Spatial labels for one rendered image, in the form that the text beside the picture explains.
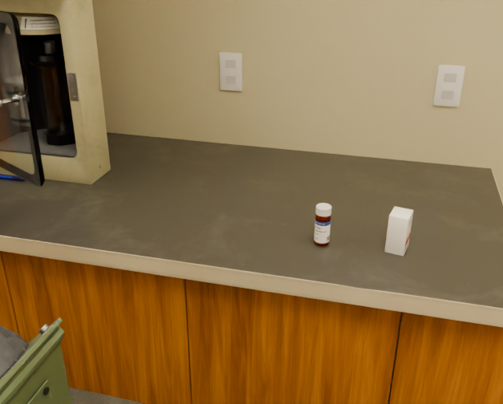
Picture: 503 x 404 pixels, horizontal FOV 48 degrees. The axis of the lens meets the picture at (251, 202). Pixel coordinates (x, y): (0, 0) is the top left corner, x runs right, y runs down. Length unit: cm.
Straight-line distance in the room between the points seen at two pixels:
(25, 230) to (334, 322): 71
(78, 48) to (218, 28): 47
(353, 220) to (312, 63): 55
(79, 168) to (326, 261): 72
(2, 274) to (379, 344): 88
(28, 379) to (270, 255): 63
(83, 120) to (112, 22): 48
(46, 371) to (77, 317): 70
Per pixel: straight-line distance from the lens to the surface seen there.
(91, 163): 155
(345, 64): 169
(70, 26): 145
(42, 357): 71
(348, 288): 111
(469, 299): 113
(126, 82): 190
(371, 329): 120
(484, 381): 127
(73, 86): 148
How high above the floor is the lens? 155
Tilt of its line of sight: 26 degrees down
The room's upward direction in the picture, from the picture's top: straight up
